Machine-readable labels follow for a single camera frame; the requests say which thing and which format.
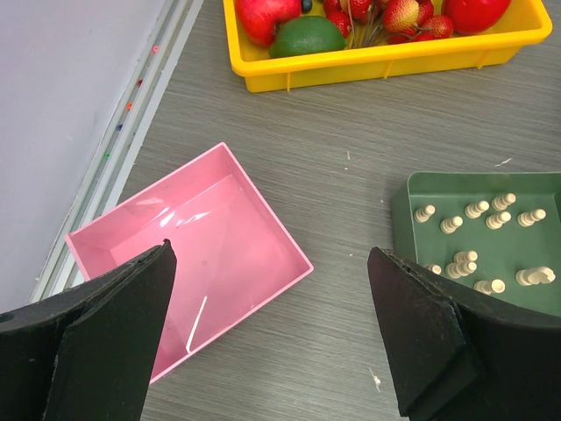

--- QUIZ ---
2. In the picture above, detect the red cherry cluster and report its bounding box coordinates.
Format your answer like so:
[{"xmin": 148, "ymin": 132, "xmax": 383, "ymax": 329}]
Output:
[{"xmin": 323, "ymin": 0, "xmax": 454, "ymax": 48}]

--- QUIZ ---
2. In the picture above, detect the red apple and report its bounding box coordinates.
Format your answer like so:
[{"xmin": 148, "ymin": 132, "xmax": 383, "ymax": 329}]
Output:
[{"xmin": 441, "ymin": 0, "xmax": 511, "ymax": 35}]

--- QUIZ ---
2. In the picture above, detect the pink plastic box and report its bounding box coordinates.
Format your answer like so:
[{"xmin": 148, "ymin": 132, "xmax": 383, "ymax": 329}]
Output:
[{"xmin": 66, "ymin": 143, "xmax": 313, "ymax": 381}]

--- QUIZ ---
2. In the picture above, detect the green lime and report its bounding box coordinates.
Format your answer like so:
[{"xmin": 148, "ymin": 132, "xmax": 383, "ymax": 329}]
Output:
[{"xmin": 268, "ymin": 16, "xmax": 346, "ymax": 59}]

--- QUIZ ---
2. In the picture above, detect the red peach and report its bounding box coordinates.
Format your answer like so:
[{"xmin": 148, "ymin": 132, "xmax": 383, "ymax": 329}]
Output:
[{"xmin": 235, "ymin": 0, "xmax": 302, "ymax": 47}]

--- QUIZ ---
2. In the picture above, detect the dark blue grape bunch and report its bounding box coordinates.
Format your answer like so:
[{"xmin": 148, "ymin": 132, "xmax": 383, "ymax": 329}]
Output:
[{"xmin": 301, "ymin": 0, "xmax": 313, "ymax": 14}]

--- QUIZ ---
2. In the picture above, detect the green plastic tray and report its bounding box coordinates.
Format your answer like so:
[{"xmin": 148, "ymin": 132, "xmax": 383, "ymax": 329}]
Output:
[{"xmin": 390, "ymin": 172, "xmax": 560, "ymax": 317}]

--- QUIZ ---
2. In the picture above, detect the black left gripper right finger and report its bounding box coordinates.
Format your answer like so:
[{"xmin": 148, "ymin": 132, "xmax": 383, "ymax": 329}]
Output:
[{"xmin": 367, "ymin": 247, "xmax": 560, "ymax": 420}]

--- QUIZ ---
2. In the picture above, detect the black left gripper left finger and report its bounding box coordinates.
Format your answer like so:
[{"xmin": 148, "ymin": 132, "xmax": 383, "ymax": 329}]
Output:
[{"xmin": 1, "ymin": 240, "xmax": 177, "ymax": 420}]

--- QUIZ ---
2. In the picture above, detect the yellow plastic fruit bin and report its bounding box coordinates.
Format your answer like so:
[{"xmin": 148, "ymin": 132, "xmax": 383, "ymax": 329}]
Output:
[{"xmin": 224, "ymin": 1, "xmax": 553, "ymax": 93}]

